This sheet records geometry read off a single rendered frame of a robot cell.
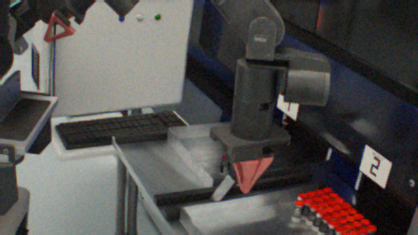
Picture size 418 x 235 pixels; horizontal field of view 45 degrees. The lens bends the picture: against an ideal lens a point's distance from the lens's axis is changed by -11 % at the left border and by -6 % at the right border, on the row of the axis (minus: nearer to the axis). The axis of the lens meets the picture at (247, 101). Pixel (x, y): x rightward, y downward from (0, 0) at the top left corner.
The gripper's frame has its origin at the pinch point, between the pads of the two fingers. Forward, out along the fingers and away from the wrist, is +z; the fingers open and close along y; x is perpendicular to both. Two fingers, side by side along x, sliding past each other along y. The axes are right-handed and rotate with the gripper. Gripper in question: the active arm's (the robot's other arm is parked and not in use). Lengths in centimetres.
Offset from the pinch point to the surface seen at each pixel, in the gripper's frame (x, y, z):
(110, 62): 90, 4, 9
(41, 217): 152, -16, 104
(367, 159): 11.5, 36.7, 8.0
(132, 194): 103, 16, 66
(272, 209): 19.7, 20.0, 21.1
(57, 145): 73, -17, 26
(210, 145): 50, 20, 20
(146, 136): 56, 4, 18
